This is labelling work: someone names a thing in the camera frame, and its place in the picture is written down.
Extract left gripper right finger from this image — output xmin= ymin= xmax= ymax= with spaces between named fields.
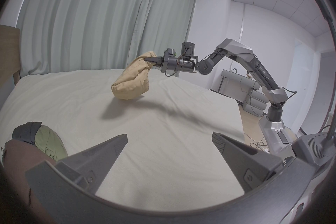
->
xmin=211 ymin=132 xmax=284 ymax=193

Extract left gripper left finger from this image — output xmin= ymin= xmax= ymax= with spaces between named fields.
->
xmin=56 ymin=134 xmax=128 ymax=195

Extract beige shorts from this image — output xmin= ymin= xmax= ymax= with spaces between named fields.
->
xmin=111 ymin=51 xmax=158 ymax=100

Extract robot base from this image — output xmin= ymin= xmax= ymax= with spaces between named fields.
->
xmin=258 ymin=116 xmax=336 ymax=175

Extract bed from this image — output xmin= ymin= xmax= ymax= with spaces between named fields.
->
xmin=0 ymin=25 xmax=245 ymax=211

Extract olive green garment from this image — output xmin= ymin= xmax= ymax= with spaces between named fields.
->
xmin=35 ymin=125 xmax=67 ymax=162

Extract grey side table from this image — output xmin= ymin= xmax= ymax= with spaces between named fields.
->
xmin=219 ymin=69 xmax=261 ymax=94

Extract black garment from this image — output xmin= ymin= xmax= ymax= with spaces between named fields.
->
xmin=12 ymin=121 xmax=42 ymax=145

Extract brown garment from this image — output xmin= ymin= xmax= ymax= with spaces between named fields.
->
xmin=0 ymin=139 xmax=58 ymax=218

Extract pale green curtain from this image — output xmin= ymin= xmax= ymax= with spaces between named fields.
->
xmin=16 ymin=0 xmax=199 ymax=76

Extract white cable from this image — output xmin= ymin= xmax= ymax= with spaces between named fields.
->
xmin=244 ymin=132 xmax=271 ymax=154

